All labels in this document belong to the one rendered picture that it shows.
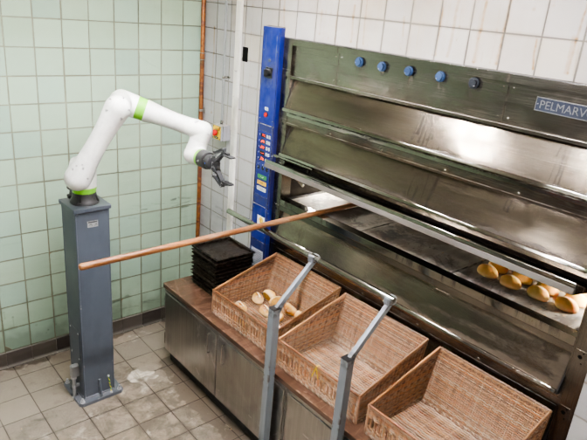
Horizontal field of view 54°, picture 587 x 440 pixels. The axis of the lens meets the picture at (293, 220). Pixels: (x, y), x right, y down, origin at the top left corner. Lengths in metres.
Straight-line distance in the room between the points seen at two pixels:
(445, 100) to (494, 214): 0.53
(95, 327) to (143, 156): 1.16
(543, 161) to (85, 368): 2.65
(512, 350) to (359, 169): 1.11
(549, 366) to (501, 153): 0.88
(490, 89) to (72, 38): 2.30
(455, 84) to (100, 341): 2.37
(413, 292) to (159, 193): 1.97
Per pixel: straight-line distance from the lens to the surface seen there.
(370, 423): 2.61
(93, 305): 3.42
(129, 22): 3.76
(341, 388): 2.48
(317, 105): 3.13
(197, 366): 3.61
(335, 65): 3.05
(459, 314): 2.75
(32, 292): 3.96
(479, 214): 2.55
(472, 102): 2.54
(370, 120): 2.86
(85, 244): 3.25
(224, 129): 3.77
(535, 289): 2.70
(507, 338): 2.65
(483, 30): 2.51
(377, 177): 2.86
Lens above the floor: 2.28
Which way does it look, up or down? 21 degrees down
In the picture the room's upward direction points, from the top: 5 degrees clockwise
